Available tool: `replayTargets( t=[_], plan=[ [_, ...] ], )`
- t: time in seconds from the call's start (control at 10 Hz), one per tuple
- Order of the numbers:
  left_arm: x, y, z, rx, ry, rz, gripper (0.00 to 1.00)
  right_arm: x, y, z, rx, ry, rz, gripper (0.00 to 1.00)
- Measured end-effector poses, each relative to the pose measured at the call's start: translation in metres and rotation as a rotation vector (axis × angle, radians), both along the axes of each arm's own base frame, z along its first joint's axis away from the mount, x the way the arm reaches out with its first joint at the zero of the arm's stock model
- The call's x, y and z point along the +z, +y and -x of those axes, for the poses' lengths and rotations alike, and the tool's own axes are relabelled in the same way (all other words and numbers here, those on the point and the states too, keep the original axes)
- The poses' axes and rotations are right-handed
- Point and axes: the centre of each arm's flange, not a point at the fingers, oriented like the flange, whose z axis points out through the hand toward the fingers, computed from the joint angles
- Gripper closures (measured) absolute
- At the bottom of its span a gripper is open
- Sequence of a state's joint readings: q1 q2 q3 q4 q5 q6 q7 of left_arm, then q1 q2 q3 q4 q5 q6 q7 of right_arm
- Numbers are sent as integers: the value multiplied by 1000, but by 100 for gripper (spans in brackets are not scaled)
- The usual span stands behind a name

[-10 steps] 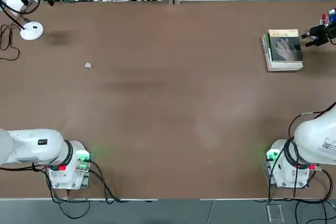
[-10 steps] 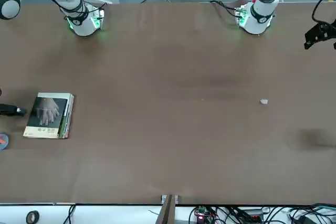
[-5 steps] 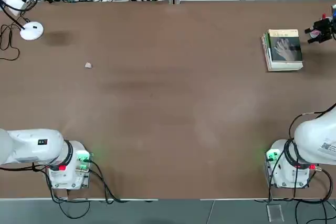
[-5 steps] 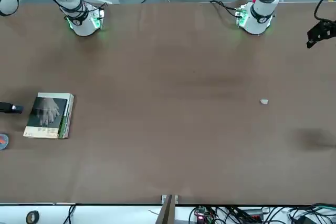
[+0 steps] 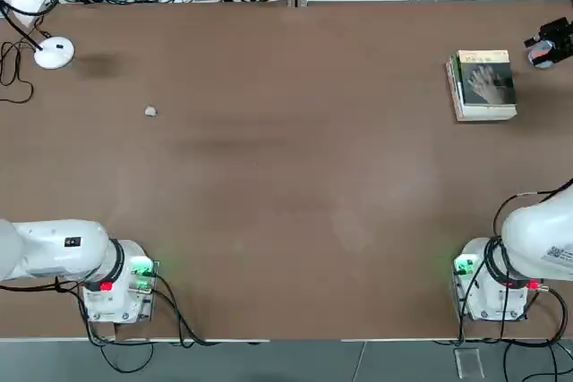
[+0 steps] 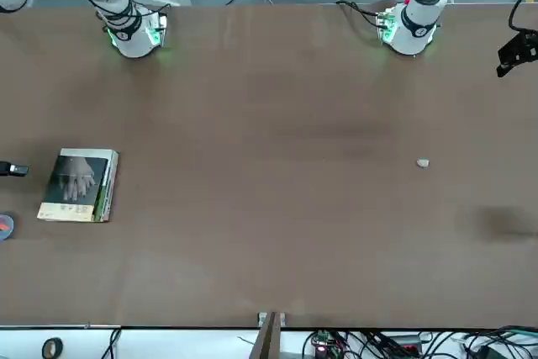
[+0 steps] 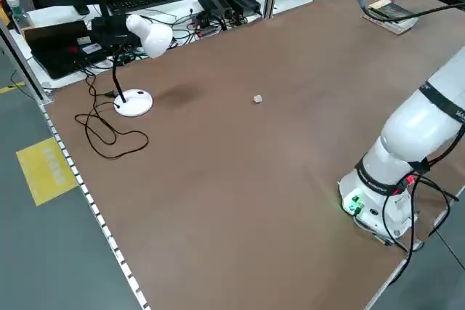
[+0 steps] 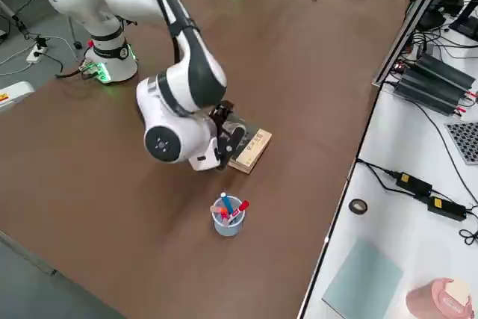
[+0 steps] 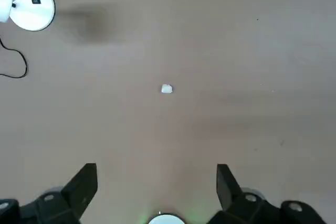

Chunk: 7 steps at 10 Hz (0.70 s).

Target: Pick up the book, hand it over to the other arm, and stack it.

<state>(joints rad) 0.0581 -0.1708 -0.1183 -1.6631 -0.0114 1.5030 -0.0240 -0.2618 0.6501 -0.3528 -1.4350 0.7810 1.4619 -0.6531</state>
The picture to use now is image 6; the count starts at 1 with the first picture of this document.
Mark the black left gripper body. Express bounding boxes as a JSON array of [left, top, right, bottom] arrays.
[[523, 29, 538, 60]]

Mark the dark book with hand photo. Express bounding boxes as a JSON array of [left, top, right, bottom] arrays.
[[36, 155, 109, 222]]

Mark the green and white book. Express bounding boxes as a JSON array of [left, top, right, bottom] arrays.
[[60, 147, 119, 224]]

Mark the black tape roll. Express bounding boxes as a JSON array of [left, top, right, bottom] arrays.
[[41, 337, 65, 358]]

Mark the white side desk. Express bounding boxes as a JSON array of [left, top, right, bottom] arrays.
[[0, 327, 538, 359]]

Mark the black power adapter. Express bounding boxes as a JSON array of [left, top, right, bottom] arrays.
[[477, 344, 505, 359]]

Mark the black ribbed power supply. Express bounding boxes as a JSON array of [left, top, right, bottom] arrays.
[[393, 335, 423, 352]]

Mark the circuit board with red light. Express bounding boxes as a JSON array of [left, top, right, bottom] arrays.
[[309, 330, 344, 356]]

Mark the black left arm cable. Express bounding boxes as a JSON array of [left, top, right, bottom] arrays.
[[507, 0, 538, 34]]

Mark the black base cable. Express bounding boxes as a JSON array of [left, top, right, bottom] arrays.
[[335, 0, 390, 28]]

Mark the black desk cable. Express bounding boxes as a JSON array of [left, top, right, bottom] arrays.
[[98, 327, 123, 359]]

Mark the brown post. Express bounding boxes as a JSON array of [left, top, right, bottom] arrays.
[[250, 311, 287, 359]]

